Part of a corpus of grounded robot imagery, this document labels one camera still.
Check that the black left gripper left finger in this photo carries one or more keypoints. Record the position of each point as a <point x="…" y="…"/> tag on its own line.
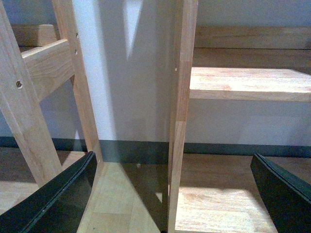
<point x="56" y="207"/>

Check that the wooden ladder shelf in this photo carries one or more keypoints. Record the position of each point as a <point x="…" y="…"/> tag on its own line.
<point x="34" y="61"/>

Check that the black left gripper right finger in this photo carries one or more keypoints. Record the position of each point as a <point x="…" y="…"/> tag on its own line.
<point x="286" y="197"/>

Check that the wooden side shelf unit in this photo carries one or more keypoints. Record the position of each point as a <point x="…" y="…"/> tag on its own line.
<point x="270" y="63"/>

